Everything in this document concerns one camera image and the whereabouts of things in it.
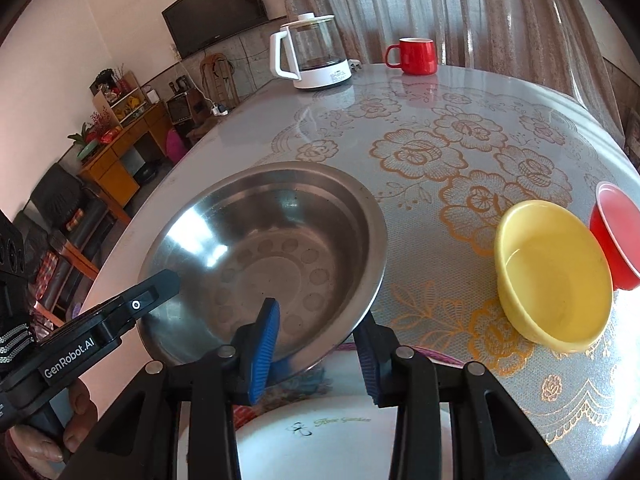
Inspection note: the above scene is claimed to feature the person's left hand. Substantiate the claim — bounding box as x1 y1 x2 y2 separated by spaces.
2 382 99 480

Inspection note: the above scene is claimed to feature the stainless steel bowl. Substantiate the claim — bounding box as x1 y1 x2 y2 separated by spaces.
137 161 388 376

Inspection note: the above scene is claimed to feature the orange wooden cabinet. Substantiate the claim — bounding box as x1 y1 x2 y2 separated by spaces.
77 102 171 206

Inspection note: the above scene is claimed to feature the black flat television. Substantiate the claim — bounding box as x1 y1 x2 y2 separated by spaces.
161 0 263 59

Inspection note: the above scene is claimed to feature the white plate with rose print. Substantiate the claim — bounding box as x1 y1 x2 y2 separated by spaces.
172 392 481 480

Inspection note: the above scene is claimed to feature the wide beige sheer curtain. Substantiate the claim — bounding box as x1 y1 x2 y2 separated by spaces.
280 0 626 131

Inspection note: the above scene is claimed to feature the black striped wrist strap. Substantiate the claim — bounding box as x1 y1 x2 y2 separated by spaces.
0 280 37 372

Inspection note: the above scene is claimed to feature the brown wooden frame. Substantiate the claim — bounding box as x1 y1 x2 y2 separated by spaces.
200 52 240 111

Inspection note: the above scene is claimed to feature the white glass electric kettle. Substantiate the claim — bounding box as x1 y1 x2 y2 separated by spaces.
270 12 353 91

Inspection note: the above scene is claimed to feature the red plastic bowl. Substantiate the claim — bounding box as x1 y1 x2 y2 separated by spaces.
589 181 640 292

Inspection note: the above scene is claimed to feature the wooden shelf unit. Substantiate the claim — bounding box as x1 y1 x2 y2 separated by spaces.
90 67 151 126

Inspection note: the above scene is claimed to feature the red flower plant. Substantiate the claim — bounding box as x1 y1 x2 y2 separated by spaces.
67 110 113 146

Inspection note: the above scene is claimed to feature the yellow plastic bowl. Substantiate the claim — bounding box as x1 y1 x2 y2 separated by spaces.
494 200 614 352

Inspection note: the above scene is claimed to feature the pink plastic bag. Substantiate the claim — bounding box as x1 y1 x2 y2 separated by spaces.
166 127 190 163

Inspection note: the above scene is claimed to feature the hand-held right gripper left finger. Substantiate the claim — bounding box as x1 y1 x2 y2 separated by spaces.
65 297 282 480

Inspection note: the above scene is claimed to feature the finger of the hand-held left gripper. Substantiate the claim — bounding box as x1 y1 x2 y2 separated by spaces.
102 269 181 333

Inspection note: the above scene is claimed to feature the small black box appliance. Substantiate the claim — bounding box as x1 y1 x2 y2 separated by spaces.
165 92 194 124

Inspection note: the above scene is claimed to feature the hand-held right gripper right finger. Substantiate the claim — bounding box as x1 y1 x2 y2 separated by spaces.
352 312 571 480

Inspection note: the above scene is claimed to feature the red mug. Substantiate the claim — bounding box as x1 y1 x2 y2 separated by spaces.
384 37 439 75

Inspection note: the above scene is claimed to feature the black leather sofa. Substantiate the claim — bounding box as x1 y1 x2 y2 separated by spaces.
12 162 118 321

